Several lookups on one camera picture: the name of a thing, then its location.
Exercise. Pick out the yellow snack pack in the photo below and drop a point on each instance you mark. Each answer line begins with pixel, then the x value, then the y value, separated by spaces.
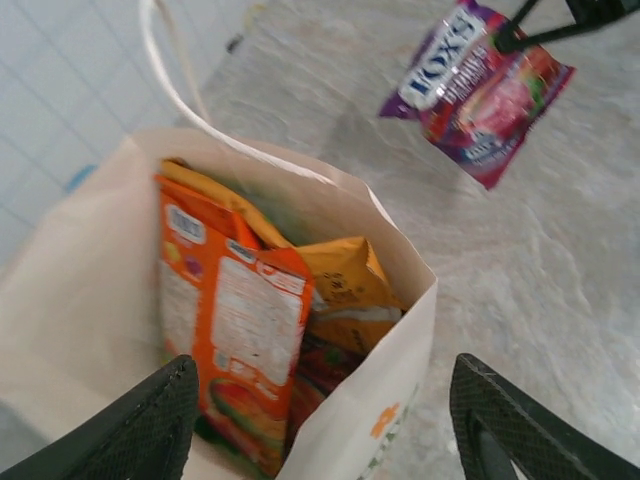
pixel 220 197

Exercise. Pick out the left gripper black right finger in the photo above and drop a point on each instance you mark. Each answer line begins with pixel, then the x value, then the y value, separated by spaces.
pixel 500 425

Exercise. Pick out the orange snack packet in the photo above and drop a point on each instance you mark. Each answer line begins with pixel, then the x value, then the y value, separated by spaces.
pixel 350 270

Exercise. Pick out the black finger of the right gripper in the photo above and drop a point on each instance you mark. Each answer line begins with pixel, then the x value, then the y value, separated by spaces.
pixel 560 34
pixel 520 17

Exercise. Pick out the orange Fox's candy pack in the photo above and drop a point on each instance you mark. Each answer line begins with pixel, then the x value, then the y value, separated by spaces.
pixel 240 320

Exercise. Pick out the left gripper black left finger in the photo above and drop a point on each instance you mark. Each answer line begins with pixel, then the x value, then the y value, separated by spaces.
pixel 125 440

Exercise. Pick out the cream paper bag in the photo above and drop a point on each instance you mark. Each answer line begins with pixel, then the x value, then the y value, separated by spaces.
pixel 75 280

